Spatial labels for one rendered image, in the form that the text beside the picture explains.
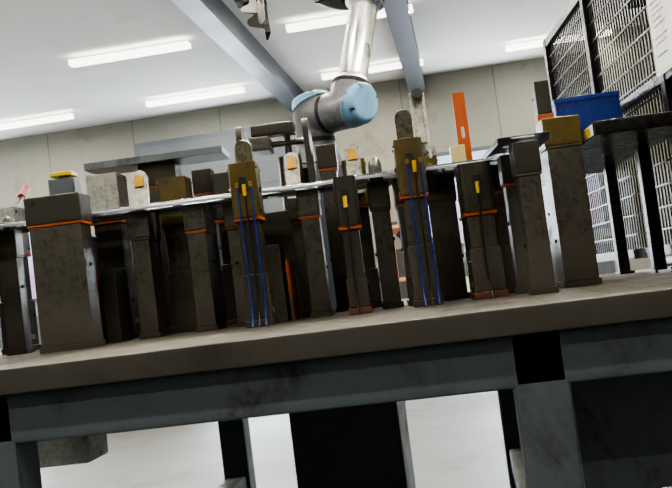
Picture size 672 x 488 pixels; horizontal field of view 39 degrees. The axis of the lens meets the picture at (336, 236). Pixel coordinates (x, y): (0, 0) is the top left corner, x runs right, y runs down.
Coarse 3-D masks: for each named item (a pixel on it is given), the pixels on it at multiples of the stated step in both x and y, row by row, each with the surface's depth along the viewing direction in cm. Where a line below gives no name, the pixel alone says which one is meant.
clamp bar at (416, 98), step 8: (416, 88) 235; (416, 96) 234; (416, 104) 237; (424, 104) 236; (416, 112) 237; (424, 112) 236; (416, 120) 236; (424, 120) 235; (416, 128) 235; (424, 128) 236; (416, 136) 235; (424, 136) 236
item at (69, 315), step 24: (72, 192) 203; (48, 216) 203; (72, 216) 202; (48, 240) 203; (72, 240) 203; (48, 264) 203; (72, 264) 202; (48, 288) 202; (72, 288) 202; (96, 288) 208; (48, 312) 202; (72, 312) 202; (96, 312) 206; (48, 336) 202; (72, 336) 202; (96, 336) 204
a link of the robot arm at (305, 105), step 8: (304, 96) 276; (312, 96) 275; (320, 96) 274; (296, 104) 277; (304, 104) 276; (312, 104) 274; (296, 112) 277; (304, 112) 275; (312, 112) 273; (296, 120) 278; (312, 120) 274; (320, 120) 272; (296, 128) 278; (312, 128) 275; (320, 128) 274; (296, 136) 279; (312, 136) 275
